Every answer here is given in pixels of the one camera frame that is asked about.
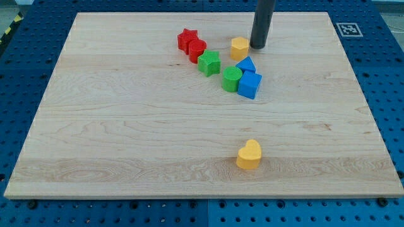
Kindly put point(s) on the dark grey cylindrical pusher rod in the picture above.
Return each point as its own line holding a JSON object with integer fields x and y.
{"x": 261, "y": 24}

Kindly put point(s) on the yellow hexagon block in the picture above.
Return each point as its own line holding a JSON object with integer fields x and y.
{"x": 239, "y": 48}

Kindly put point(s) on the blue triangle block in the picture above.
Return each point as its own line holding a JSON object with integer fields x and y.
{"x": 246, "y": 64}

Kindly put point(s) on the green cylinder block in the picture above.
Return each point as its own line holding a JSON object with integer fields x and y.
{"x": 231, "y": 78}

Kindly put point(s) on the blue cube block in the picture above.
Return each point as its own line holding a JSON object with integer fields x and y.
{"x": 249, "y": 84}

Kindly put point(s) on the red cylinder block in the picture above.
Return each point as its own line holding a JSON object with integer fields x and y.
{"x": 196, "y": 48}

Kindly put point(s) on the green star block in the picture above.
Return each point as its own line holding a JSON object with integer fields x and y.
{"x": 209, "y": 62}

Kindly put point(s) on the red star block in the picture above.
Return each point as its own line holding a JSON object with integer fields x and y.
{"x": 184, "y": 38}

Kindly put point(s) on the white fiducial marker tag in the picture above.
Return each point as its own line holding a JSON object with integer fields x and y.
{"x": 349, "y": 29}

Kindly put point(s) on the yellow heart block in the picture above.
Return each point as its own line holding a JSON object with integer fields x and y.
{"x": 249, "y": 156}

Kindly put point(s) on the light wooden board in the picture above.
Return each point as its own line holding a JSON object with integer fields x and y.
{"x": 126, "y": 115}

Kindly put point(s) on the yellow black hazard tape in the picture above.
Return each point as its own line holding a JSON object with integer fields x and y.
{"x": 11, "y": 30}

